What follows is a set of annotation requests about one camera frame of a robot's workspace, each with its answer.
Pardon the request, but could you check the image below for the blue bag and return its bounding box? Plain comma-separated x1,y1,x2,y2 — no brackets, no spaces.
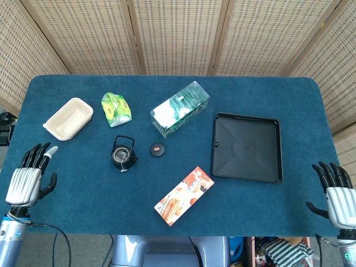
230,235,245,264

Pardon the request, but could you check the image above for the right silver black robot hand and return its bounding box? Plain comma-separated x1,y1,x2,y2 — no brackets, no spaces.
305,161,356,230

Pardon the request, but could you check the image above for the black cast iron teapot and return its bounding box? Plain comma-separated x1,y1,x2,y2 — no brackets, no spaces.
111,135,139,171

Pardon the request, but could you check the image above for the black teapot lid, orange knob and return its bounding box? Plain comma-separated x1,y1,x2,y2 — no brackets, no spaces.
149,142,167,157

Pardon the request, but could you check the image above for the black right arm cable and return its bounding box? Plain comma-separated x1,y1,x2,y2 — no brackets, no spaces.
315,233,339,267

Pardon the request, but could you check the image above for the grey-blue robot torso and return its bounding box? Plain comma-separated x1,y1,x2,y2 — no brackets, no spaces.
111,235,231,267

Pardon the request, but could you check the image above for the beige plastic food container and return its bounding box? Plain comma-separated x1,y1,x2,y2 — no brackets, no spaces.
42,97,94,142

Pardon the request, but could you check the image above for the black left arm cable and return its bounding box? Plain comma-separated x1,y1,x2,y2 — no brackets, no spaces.
27,222,72,267

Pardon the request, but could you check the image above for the black device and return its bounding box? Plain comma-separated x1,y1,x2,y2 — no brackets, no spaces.
0,111,16,147

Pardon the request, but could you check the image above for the orange biscuit roll box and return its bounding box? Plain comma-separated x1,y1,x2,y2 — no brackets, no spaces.
154,166,215,227

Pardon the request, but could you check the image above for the woven folding screen panel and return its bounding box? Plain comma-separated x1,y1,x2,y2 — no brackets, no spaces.
0,0,72,116
126,0,233,76
21,0,145,76
288,0,356,179
208,0,344,77

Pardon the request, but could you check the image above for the blue table cloth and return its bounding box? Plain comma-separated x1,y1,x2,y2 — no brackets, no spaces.
0,75,343,238

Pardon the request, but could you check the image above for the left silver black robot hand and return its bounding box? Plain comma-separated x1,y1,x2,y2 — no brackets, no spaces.
4,142,59,209

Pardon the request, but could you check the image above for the black square plastic tray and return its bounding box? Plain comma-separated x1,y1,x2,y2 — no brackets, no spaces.
211,112,284,184

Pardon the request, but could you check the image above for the green yellow snack bag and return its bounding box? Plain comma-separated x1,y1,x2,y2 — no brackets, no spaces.
101,92,133,128

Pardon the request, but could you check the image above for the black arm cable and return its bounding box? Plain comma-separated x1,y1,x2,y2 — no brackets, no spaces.
315,233,339,267
27,222,72,267

